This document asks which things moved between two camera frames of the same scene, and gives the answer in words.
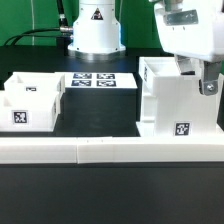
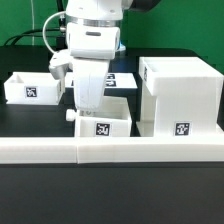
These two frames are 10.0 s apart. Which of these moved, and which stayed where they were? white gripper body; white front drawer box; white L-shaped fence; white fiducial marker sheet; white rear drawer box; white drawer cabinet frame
Moved: white front drawer box; white gripper body
Stayed: white fiducial marker sheet; white L-shaped fence; white rear drawer box; white drawer cabinet frame
